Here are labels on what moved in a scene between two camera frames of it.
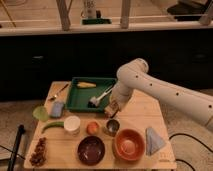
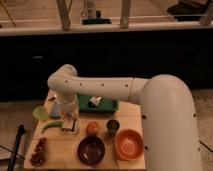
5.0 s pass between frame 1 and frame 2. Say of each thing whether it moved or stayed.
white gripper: moved
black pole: stayed
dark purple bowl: stayed
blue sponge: stayed
